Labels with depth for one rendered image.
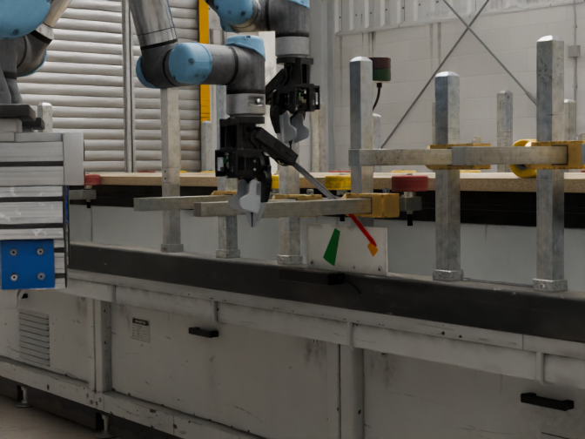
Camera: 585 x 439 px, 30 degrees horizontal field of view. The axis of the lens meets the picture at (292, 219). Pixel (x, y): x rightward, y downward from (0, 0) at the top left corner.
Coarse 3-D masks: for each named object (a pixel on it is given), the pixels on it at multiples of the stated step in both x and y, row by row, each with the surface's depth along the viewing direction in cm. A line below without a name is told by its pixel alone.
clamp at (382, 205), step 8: (376, 192) 235; (376, 200) 229; (384, 200) 227; (392, 200) 229; (376, 208) 229; (384, 208) 228; (392, 208) 229; (360, 216) 233; (368, 216) 231; (376, 216) 229; (384, 216) 228; (392, 216) 229
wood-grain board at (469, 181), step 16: (112, 176) 352; (128, 176) 345; (144, 176) 338; (160, 176) 332; (192, 176) 322; (208, 176) 318; (320, 176) 288; (384, 176) 274; (432, 176) 264; (464, 176) 258; (480, 176) 255; (496, 176) 252; (512, 176) 249; (576, 176) 238
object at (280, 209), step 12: (276, 204) 214; (288, 204) 216; (300, 204) 218; (312, 204) 220; (324, 204) 222; (336, 204) 224; (348, 204) 226; (360, 204) 228; (408, 204) 237; (420, 204) 239; (264, 216) 212; (276, 216) 214; (288, 216) 216
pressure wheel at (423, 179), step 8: (392, 176) 238; (400, 176) 236; (408, 176) 235; (416, 176) 235; (424, 176) 236; (392, 184) 238; (400, 184) 236; (408, 184) 235; (416, 184) 235; (424, 184) 236; (408, 192) 238; (408, 216) 239; (408, 224) 239
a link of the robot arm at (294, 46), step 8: (280, 40) 237; (288, 40) 236; (296, 40) 236; (304, 40) 237; (280, 48) 237; (288, 48) 236; (296, 48) 236; (304, 48) 237; (280, 56) 238; (288, 56) 237; (296, 56) 237; (304, 56) 238
